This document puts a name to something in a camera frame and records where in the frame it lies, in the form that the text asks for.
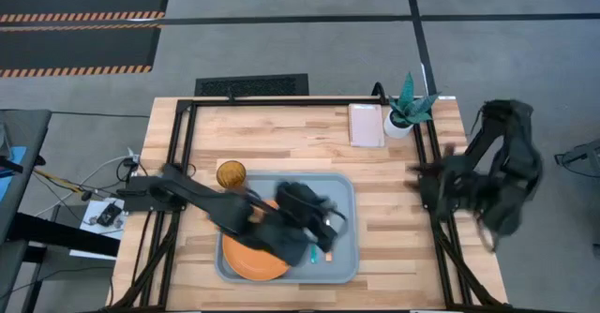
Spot amber plastic cup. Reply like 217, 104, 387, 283
215, 159, 248, 191

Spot grey-blue plastic tray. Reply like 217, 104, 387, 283
214, 171, 361, 285

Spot white paper sheet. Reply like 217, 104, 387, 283
78, 199, 128, 235

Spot black handheld device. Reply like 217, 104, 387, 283
96, 202, 124, 228

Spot black floor vent grille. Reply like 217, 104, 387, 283
194, 72, 310, 97

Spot grey side desk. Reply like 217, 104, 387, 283
0, 109, 53, 251

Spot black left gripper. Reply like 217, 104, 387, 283
275, 180, 341, 254

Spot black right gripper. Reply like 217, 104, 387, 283
405, 156, 471, 202

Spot green plant in white pot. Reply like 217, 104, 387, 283
382, 72, 442, 141

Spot black bench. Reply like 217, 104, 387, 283
7, 212, 121, 259

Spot black aluminium table frame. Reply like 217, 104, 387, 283
105, 95, 512, 313

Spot orange plastic plate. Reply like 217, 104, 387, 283
221, 199, 293, 282

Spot black cable loop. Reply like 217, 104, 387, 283
371, 82, 390, 104

